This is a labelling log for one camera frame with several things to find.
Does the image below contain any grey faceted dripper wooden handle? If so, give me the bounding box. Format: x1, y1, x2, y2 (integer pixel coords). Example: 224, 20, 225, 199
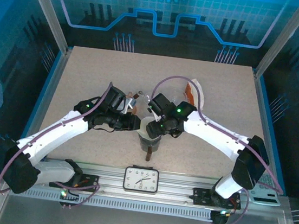
133, 131, 163, 163

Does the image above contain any white analog clock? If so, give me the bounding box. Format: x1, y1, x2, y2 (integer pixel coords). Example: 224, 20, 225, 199
122, 164, 160, 195

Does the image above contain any blue table side strip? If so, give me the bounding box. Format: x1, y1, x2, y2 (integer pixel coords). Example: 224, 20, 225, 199
243, 73, 299, 195
17, 45, 71, 161

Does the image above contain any black controller box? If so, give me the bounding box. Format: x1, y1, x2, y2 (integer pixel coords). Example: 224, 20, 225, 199
209, 208, 233, 224
56, 185, 81, 211

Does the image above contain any white calculator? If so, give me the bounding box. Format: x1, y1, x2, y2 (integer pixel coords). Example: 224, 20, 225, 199
249, 171, 286, 207

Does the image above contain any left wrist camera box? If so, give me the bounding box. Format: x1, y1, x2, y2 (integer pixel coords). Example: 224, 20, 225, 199
102, 85, 140, 116

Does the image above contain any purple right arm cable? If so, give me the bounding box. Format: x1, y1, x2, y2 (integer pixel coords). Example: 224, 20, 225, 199
136, 72, 297, 224

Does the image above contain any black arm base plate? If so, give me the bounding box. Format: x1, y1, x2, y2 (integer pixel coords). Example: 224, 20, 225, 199
49, 169, 100, 194
191, 186, 243, 211

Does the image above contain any aluminium mounting rail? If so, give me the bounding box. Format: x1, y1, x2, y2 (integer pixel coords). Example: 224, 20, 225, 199
34, 155, 291, 219

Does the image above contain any slotted grey cable duct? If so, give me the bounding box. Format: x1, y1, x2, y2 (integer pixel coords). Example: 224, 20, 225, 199
23, 186, 216, 222

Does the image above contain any aluminium frame post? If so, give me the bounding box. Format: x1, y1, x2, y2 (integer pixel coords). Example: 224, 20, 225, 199
12, 0, 77, 55
252, 0, 299, 84

